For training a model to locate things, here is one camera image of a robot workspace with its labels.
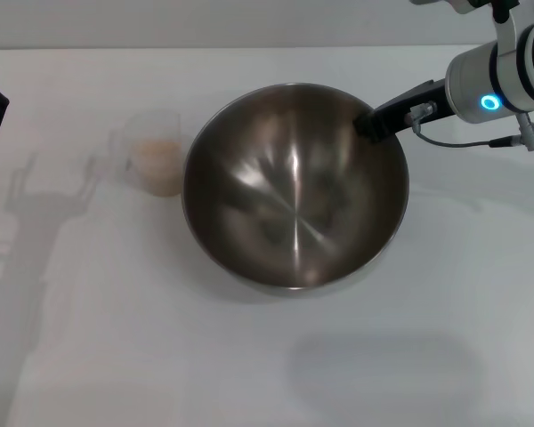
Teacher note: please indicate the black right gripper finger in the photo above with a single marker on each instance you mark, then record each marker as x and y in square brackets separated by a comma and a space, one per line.
[368, 126]

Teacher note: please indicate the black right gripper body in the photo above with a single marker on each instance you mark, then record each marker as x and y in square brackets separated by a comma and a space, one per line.
[414, 107]

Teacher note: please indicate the large stainless steel bowl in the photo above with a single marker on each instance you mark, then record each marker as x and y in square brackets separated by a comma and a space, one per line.
[293, 200]

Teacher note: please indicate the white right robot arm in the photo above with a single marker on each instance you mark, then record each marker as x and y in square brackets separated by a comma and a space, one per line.
[494, 80]

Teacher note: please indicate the clear plastic measuring cup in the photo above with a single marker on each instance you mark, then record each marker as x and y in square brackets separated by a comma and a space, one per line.
[153, 129]

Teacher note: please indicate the rice in cup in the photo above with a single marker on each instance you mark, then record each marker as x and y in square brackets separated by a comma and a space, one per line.
[158, 164]

